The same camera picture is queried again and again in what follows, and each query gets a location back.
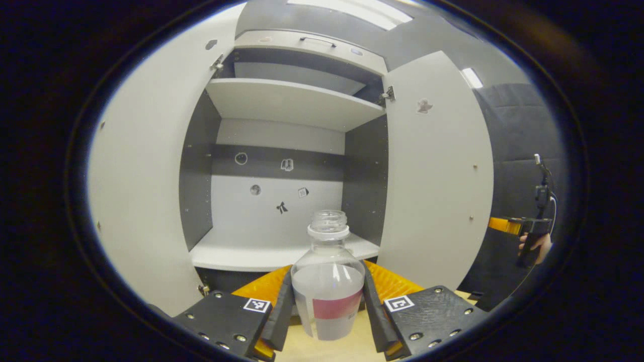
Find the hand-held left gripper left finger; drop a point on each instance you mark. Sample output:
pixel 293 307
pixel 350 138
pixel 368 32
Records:
pixel 282 317

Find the white and grey cabinet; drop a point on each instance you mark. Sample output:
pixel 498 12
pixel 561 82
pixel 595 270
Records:
pixel 292 103

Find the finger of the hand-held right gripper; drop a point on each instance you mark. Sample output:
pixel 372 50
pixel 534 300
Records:
pixel 503 225

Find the white cabinet door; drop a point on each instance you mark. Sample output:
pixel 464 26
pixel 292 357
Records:
pixel 146 176
pixel 437 191

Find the small ceiling light panel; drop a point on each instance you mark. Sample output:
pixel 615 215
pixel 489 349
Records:
pixel 472 78

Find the long ceiling light panel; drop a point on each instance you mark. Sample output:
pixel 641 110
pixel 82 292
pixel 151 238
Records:
pixel 362 10

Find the clear plastic bottle pink label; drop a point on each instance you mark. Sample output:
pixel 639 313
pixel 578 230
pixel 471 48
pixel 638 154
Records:
pixel 327 281

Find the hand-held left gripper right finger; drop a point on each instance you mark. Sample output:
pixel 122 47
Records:
pixel 375 311

